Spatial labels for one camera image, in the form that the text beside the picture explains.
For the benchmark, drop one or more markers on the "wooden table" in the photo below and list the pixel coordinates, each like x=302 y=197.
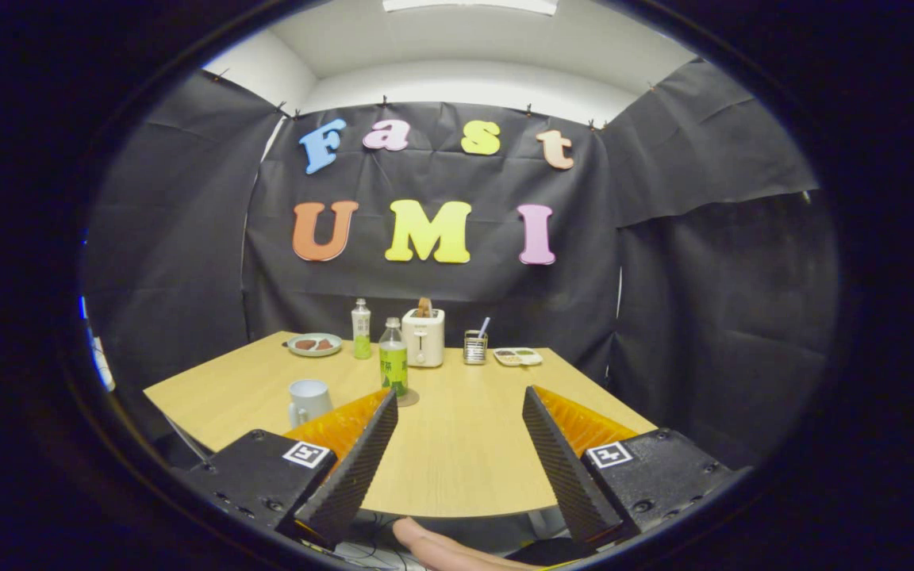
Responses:
x=465 y=444

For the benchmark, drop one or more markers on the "pale straw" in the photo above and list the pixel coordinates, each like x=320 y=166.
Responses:
x=484 y=327

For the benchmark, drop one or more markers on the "white toaster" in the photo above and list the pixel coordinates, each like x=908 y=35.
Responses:
x=425 y=341

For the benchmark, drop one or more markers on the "pale green plate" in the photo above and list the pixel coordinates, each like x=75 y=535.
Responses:
x=314 y=353

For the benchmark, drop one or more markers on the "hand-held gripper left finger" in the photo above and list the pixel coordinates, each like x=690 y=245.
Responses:
x=362 y=468

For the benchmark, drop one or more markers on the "small white food tray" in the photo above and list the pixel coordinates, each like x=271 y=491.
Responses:
x=532 y=361

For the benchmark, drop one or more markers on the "green label juice bottle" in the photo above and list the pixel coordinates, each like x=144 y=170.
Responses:
x=393 y=373

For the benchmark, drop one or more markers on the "slim white green bottle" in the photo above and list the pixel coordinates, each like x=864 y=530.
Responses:
x=361 y=337

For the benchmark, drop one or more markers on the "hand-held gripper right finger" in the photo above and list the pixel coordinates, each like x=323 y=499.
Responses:
x=564 y=468

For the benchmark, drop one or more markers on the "brown toast slice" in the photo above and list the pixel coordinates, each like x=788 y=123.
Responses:
x=424 y=307

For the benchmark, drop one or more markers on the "black backdrop cloth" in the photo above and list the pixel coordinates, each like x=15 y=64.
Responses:
x=425 y=285

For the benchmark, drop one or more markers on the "white cup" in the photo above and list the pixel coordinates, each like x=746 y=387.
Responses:
x=312 y=400

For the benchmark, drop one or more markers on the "metal mesh holder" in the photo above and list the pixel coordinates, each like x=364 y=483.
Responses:
x=475 y=350

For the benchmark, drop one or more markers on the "ceiling light panel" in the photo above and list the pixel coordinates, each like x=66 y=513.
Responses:
x=469 y=6

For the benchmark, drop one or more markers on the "round brown coaster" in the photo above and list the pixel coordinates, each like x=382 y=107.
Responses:
x=412 y=399

